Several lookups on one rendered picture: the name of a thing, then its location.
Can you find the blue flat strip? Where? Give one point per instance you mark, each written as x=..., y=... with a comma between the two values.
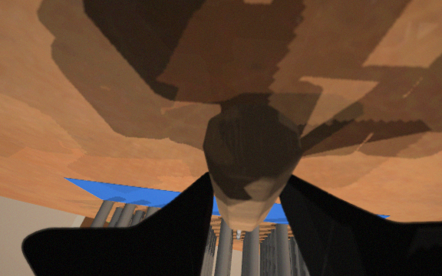
x=153, y=197

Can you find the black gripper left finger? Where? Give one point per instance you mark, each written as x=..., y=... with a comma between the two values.
x=170, y=242

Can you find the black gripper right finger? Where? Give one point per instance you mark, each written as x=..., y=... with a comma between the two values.
x=337, y=238

